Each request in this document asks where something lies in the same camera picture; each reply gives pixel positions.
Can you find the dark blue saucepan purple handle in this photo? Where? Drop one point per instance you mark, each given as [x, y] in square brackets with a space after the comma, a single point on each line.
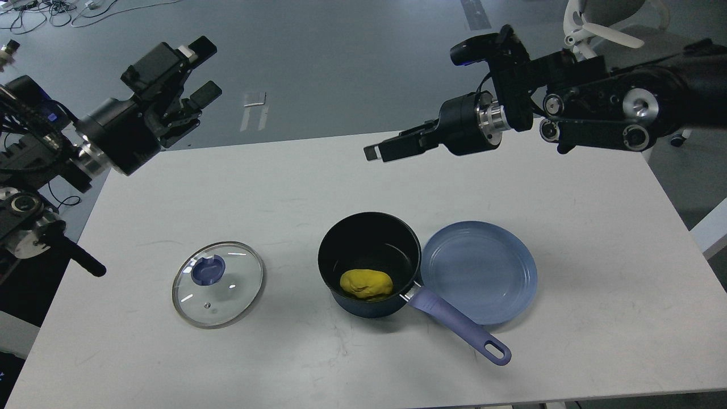
[381, 242]

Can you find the white grey office chair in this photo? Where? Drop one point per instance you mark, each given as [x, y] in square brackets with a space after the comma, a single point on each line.
[593, 28]

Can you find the white table corner right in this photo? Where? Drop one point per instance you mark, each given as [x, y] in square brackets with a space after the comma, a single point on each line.
[710, 233]

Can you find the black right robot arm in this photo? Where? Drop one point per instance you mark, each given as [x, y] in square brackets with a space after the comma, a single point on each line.
[582, 103]

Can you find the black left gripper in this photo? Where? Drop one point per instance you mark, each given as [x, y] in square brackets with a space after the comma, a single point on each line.
[126, 134]

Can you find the glass pot lid purple knob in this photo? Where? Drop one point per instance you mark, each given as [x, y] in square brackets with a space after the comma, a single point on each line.
[217, 284]

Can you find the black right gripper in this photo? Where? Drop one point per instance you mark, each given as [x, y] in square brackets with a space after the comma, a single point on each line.
[464, 126]

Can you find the blue plastic plate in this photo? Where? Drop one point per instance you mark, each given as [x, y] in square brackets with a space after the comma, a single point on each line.
[481, 269]

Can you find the black box at left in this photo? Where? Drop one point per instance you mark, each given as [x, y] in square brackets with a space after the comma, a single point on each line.
[28, 292]

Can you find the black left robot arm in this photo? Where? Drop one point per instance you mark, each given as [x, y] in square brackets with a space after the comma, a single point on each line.
[48, 147]

